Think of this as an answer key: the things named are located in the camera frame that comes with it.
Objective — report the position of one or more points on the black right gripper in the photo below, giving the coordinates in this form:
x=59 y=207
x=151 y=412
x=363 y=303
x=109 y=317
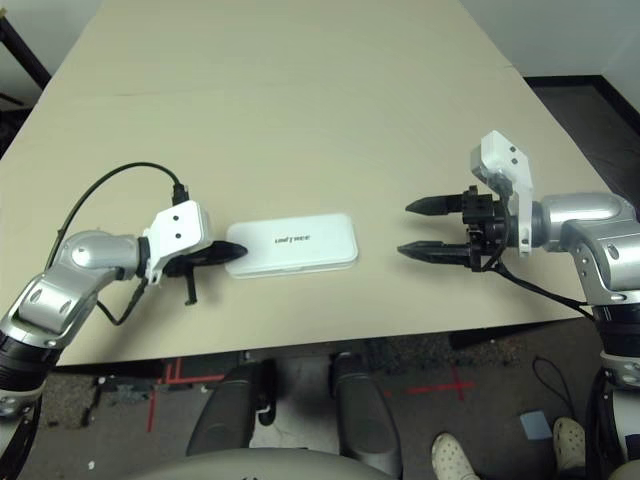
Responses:
x=492 y=225

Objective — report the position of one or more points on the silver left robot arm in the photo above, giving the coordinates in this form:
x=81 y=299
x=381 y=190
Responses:
x=95 y=250

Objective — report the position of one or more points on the blue paper sheet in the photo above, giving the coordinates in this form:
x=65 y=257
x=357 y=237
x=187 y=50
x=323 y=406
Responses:
x=534 y=425

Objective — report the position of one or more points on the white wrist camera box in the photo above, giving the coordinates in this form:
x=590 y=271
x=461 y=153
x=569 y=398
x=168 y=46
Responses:
x=177 y=227
x=505 y=155

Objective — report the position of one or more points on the grey robot torso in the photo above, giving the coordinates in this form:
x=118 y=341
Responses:
x=250 y=467

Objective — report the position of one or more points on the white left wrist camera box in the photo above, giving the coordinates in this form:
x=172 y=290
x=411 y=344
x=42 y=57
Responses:
x=177 y=227

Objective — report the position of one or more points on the dark grey right robot leg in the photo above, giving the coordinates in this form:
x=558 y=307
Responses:
x=360 y=415

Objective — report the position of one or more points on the dark grey robot leg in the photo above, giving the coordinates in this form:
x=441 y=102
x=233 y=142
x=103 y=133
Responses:
x=360 y=415
x=225 y=415

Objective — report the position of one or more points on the white plastic pencil case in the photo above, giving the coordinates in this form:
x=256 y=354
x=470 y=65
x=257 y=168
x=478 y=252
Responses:
x=300 y=245

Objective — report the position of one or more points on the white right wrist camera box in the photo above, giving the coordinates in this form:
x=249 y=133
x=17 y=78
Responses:
x=505 y=155

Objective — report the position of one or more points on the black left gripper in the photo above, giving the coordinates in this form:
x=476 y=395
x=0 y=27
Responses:
x=190 y=285

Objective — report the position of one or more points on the dark grey left robot leg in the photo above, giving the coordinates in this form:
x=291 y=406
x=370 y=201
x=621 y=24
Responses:
x=225 y=415

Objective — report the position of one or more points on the white perforated shoe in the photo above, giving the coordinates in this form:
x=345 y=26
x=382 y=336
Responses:
x=450 y=457
x=569 y=440

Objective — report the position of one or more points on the black tripod stand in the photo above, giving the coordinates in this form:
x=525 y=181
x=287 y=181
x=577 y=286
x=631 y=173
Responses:
x=10 y=98

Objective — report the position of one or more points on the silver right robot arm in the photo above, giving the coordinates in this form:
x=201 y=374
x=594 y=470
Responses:
x=585 y=210

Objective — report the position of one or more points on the black framed side table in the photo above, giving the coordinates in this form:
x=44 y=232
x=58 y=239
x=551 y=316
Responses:
x=25 y=55

